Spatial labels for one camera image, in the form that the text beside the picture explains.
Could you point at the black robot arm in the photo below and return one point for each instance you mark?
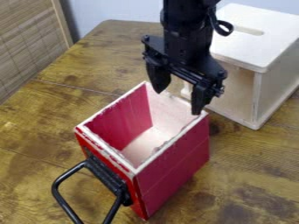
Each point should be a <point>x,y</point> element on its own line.
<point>188,15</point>

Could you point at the red wooden drawer box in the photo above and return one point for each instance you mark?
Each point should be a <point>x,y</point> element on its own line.
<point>150,142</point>

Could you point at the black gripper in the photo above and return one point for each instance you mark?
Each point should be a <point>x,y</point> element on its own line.
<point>182,54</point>

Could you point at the light wooden cabinet frame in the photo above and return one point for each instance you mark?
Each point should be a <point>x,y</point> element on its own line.
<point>260,56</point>

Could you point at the black metal drawer handle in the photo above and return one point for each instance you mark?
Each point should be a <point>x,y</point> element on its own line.
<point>89,184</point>

